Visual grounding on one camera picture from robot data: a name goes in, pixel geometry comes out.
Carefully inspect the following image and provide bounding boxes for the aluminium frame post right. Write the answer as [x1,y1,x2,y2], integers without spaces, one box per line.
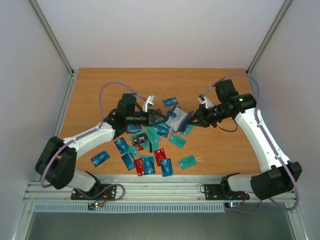
[246,0,294,74]

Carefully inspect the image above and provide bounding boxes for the aluminium frame post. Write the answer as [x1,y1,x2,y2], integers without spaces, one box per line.
[28,0,75,76]
[246,0,294,74]

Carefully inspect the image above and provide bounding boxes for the blue VIP card far left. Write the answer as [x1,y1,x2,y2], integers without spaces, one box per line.
[90,150,110,167]

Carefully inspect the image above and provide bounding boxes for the dark blue card holder wallet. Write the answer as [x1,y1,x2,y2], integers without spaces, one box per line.
[164,106,194,133]

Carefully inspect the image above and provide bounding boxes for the red card centre front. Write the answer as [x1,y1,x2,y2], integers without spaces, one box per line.
[153,148,167,167]

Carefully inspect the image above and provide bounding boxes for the blue VIP card back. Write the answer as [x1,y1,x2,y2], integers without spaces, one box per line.
[162,97,179,108]

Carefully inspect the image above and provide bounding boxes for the blue vip card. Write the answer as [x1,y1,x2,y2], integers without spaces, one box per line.
[90,150,110,167]
[162,97,179,108]

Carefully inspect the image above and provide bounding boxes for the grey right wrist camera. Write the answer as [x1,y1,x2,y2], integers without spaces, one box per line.
[198,94,214,109]

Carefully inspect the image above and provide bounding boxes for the black VIP card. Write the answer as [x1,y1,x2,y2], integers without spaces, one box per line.
[131,132,149,145]

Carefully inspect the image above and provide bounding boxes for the teal VIP card front right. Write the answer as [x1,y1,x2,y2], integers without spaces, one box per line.
[178,154,197,170]

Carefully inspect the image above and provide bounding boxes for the blue card left middle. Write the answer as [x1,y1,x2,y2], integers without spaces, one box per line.
[114,137,130,155]

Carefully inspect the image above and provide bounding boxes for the blue card front centre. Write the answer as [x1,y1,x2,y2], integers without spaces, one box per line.
[160,158,174,177]

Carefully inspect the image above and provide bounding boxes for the grey slotted cable duct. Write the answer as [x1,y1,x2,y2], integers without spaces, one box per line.
[33,202,225,214]

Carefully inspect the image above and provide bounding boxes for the aluminium frame post left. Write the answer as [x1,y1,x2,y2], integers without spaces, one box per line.
[28,0,75,76]

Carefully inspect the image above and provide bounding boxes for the red card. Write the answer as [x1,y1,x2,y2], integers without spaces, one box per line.
[133,158,145,177]
[153,148,167,167]

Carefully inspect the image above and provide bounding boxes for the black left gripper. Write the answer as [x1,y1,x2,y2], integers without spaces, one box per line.
[127,109,169,127]

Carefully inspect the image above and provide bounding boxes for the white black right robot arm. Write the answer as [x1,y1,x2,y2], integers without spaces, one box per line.
[189,79,302,200]

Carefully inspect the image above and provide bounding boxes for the teal vip card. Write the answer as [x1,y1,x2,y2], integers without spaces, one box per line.
[178,154,197,170]
[168,134,187,149]

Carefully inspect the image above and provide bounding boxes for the red card front left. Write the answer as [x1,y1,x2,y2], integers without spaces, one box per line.
[133,158,145,177]

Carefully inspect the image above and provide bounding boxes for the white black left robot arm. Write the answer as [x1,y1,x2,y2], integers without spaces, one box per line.
[35,93,165,199]

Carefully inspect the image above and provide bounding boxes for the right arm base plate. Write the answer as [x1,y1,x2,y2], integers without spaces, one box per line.
[200,184,250,201]

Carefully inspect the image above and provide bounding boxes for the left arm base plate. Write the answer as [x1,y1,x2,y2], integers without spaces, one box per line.
[70,184,117,201]

